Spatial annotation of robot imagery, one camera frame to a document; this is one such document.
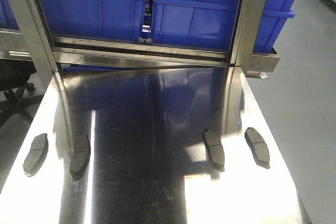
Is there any grey brake pad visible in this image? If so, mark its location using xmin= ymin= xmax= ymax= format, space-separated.
xmin=23 ymin=133 xmax=48 ymax=177
xmin=69 ymin=135 xmax=91 ymax=180
xmin=244 ymin=127 xmax=270 ymax=169
xmin=204 ymin=130 xmax=225 ymax=172

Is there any right blue plastic bin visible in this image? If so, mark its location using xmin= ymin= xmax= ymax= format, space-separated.
xmin=152 ymin=0 xmax=295 ymax=53

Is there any blue plastic bin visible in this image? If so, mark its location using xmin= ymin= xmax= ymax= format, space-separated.
xmin=40 ymin=0 xmax=148 ymax=41
xmin=152 ymin=0 xmax=295 ymax=53

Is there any left blue plastic bin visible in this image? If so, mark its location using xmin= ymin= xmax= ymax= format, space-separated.
xmin=40 ymin=0 xmax=148 ymax=41

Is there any black office chair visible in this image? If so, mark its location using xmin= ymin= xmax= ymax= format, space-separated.
xmin=1 ymin=59 xmax=43 ymax=125

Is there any stainless steel shelf frame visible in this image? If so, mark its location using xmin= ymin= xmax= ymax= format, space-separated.
xmin=1 ymin=0 xmax=279 ymax=86

